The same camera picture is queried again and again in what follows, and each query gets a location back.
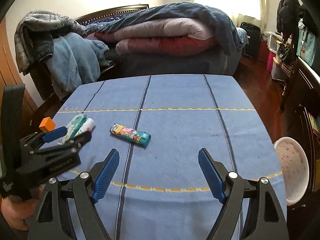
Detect person's left hand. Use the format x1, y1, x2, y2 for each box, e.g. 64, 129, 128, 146
1, 186, 44, 231

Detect orange cube block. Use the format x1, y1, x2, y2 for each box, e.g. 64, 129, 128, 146
39, 117, 56, 132

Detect green white tissue pack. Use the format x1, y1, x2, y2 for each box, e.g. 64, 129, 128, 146
57, 114, 87, 145

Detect small white tube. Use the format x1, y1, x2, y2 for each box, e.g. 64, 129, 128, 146
75, 118, 95, 136

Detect colourful cartoon lighter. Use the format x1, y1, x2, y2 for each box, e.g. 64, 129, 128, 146
110, 124, 151, 147

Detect blue checked tablecloth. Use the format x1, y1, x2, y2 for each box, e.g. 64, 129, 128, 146
53, 75, 286, 239

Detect wooden wardrobe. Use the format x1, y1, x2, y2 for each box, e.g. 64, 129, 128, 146
1, 18, 37, 132

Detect light blue fleece blanket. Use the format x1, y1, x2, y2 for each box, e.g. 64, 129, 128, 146
46, 33, 109, 100

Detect dark wooden dresser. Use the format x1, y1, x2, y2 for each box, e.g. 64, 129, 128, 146
280, 57, 319, 192

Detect black suitcase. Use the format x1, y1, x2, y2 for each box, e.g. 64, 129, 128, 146
240, 22, 261, 59

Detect pink storage box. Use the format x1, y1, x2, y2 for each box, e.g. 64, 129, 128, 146
267, 50, 276, 72

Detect folded pink red quilt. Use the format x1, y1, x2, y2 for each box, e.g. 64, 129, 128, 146
86, 18, 217, 56

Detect dark blue duvet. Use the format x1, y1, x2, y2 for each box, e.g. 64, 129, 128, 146
75, 1, 249, 55

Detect teal shopping bag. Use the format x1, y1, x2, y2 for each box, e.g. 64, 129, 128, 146
297, 19, 316, 67

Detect dark wooden headboard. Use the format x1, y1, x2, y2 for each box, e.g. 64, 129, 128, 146
75, 4, 149, 25

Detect black hanging coat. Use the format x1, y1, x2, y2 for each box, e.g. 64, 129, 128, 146
277, 0, 302, 41

